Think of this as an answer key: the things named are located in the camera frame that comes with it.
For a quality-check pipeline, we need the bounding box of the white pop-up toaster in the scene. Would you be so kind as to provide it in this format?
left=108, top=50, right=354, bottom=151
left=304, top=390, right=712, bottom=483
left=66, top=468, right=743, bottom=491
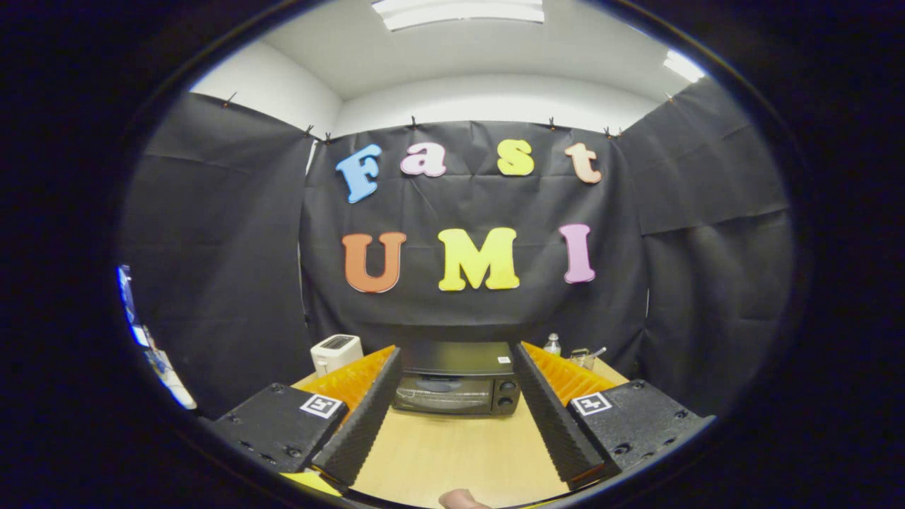
left=310, top=334, right=364, bottom=378

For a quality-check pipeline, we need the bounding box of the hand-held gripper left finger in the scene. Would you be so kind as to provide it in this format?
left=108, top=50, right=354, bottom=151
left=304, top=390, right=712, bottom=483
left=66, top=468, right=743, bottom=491
left=202, top=345, right=405, bottom=496

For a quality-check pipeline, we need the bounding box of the large ceiling light panel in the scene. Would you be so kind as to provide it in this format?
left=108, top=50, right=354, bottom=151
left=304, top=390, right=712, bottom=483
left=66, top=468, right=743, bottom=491
left=371, top=0, right=547, bottom=31

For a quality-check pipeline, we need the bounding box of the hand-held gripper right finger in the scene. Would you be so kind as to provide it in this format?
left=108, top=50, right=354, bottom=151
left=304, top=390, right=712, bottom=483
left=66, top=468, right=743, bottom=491
left=510, top=341, right=716, bottom=491

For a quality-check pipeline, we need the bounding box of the black toaster oven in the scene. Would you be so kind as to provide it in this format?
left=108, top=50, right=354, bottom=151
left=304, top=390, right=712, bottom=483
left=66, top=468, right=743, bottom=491
left=391, top=341, right=522, bottom=416

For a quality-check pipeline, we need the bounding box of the small ceiling light panel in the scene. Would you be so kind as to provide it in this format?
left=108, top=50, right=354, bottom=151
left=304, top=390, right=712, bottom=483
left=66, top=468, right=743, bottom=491
left=662, top=49, right=706, bottom=83

